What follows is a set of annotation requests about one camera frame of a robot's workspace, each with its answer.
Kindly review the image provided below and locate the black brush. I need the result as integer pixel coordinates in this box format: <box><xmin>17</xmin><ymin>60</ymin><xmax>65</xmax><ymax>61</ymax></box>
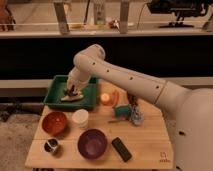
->
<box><xmin>64</xmin><ymin>85</ymin><xmax>77</xmax><ymax>96</ymax></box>

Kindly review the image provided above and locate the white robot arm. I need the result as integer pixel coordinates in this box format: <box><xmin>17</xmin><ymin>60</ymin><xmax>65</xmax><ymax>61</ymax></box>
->
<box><xmin>67</xmin><ymin>44</ymin><xmax>213</xmax><ymax>171</ymax></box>

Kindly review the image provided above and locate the green plastic tray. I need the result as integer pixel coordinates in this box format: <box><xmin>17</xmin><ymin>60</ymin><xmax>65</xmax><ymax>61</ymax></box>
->
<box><xmin>44</xmin><ymin>75</ymin><xmax>98</xmax><ymax>111</ymax></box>

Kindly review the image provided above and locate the orange round fruit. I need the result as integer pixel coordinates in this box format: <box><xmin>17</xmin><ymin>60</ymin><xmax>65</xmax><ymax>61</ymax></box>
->
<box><xmin>100</xmin><ymin>93</ymin><xmax>111</xmax><ymax>105</ymax></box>

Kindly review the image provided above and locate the dark red pinecone object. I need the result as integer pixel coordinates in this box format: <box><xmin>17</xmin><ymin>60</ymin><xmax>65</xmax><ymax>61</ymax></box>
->
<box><xmin>127</xmin><ymin>94</ymin><xmax>138</xmax><ymax>107</ymax></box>

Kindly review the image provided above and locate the green sponge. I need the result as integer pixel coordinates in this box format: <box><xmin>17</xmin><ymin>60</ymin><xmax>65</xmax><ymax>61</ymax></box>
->
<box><xmin>114</xmin><ymin>105</ymin><xmax>131</xmax><ymax>117</ymax></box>

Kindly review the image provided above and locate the white cup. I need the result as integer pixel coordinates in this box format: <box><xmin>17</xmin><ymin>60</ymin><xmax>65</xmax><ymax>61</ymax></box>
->
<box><xmin>72</xmin><ymin>109</ymin><xmax>89</xmax><ymax>129</ymax></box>

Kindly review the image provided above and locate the grey crumpled cloth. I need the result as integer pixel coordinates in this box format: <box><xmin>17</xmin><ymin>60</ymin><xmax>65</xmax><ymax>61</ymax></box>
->
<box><xmin>130</xmin><ymin>106</ymin><xmax>144</xmax><ymax>126</ymax></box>

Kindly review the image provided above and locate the purple bowl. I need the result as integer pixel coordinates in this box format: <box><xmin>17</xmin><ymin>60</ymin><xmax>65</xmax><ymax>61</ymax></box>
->
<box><xmin>77</xmin><ymin>129</ymin><xmax>108</xmax><ymax>160</ymax></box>

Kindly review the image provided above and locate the black rectangular remote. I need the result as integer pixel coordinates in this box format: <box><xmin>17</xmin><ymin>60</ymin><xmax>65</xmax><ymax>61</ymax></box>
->
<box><xmin>111</xmin><ymin>137</ymin><xmax>132</xmax><ymax>162</ymax></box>

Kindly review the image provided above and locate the orange bowl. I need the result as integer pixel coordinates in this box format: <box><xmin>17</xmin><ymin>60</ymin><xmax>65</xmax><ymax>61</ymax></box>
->
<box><xmin>42</xmin><ymin>111</ymin><xmax>68</xmax><ymax>136</ymax></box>

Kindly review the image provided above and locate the small metal tin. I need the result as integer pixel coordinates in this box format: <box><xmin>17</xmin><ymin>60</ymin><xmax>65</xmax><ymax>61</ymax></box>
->
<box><xmin>44</xmin><ymin>138</ymin><xmax>59</xmax><ymax>154</ymax></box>

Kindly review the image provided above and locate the black monitor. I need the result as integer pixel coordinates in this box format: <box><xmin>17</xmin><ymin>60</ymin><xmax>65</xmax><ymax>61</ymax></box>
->
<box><xmin>147</xmin><ymin>0</ymin><xmax>213</xmax><ymax>28</ymax></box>

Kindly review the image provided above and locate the right metal post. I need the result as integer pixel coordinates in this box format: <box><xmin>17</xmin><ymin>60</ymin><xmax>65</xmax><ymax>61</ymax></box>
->
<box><xmin>119</xmin><ymin>0</ymin><xmax>130</xmax><ymax>34</ymax></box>

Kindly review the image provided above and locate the metal post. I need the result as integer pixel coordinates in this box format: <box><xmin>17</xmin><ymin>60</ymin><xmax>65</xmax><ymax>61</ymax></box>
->
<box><xmin>119</xmin><ymin>0</ymin><xmax>130</xmax><ymax>34</ymax></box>
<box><xmin>53</xmin><ymin>0</ymin><xmax>69</xmax><ymax>35</ymax></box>

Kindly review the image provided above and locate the left metal post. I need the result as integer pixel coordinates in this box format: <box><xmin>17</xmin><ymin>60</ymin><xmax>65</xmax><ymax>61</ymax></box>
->
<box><xmin>53</xmin><ymin>0</ymin><xmax>69</xmax><ymax>35</ymax></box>

